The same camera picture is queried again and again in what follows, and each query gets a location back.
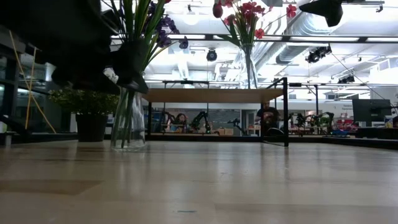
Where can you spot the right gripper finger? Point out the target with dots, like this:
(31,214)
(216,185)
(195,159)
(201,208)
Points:
(329,11)

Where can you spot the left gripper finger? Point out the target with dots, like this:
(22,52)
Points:
(130,62)

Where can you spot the purple artificial flower bunch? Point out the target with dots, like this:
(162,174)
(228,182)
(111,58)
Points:
(163,40)

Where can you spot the clear glass vase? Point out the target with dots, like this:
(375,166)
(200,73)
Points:
(248,68)
(129,124)

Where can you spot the blue artificial flower bunch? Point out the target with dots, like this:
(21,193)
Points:
(127,124)

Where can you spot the maroon tulip green stem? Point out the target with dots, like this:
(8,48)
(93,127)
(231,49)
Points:
(217,10)

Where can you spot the background black robot arm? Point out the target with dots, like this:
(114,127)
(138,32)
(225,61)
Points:
(200,119)

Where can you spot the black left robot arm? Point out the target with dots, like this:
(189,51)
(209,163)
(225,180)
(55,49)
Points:
(46,25)

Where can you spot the wooden shelf black metal legs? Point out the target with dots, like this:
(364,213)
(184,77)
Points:
(211,95)

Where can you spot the long ceiling light strip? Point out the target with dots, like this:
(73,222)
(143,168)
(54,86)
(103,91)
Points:
(323,39)

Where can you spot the green potted plant black pot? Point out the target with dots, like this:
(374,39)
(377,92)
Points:
(90,105)

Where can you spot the black track light cluster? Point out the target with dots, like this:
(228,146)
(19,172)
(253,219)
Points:
(317,54)

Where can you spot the person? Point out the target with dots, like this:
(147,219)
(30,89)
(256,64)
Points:
(181,121)
(268,116)

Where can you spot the black ceiling spotlight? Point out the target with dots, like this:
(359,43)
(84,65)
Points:
(211,55)

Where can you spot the black computer monitor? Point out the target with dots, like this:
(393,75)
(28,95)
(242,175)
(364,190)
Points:
(371,109)

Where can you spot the silver ceiling air duct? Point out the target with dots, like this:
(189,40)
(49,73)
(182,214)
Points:
(308,28)

